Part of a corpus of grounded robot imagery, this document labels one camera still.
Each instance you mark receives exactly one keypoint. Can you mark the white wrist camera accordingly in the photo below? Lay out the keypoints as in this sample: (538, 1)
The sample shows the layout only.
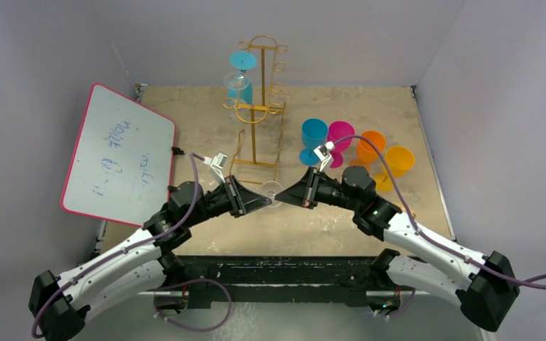
(215, 166)
(323, 153)

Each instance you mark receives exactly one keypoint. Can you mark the black whiteboard clip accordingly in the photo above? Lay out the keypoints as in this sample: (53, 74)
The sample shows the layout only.
(177, 151)

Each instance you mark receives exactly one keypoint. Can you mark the gold wire glass rack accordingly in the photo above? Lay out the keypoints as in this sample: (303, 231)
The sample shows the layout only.
(266, 90)

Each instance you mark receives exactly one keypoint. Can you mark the yellow plastic wine glass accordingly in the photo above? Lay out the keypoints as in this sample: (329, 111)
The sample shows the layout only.
(400, 160)

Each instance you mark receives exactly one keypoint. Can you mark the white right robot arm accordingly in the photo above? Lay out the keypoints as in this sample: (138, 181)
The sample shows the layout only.
(469, 279)

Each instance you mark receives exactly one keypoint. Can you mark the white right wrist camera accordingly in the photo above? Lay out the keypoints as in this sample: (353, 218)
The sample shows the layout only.
(323, 153)

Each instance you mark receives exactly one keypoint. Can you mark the pink framed whiteboard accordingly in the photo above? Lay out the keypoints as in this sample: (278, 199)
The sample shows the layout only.
(122, 162)

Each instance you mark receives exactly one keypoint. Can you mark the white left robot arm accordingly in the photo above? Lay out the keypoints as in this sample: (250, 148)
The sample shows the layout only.
(62, 304)

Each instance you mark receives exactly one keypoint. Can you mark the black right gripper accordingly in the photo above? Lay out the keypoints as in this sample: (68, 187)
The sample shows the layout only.
(310, 188)

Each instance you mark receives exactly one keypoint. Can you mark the blue wine glass row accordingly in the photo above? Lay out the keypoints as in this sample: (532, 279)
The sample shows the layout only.
(241, 60)
(314, 132)

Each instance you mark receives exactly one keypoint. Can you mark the magenta plastic wine glass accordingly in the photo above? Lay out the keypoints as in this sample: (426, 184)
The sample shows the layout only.
(336, 131)

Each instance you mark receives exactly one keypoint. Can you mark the clear wine glass rear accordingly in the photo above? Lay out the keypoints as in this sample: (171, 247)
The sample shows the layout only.
(237, 80)

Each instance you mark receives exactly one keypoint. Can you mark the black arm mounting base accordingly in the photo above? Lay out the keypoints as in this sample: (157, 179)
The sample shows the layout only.
(353, 281)

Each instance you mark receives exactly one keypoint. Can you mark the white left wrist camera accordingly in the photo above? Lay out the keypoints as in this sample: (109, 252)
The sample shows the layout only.
(215, 166)

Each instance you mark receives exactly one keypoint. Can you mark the clear wine glass front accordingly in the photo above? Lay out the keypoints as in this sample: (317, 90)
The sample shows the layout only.
(270, 189)

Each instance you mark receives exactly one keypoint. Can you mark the clear wine glass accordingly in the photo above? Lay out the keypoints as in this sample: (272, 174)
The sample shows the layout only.
(237, 80)
(270, 189)

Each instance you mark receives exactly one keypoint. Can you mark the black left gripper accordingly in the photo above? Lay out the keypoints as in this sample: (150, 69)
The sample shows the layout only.
(241, 199)

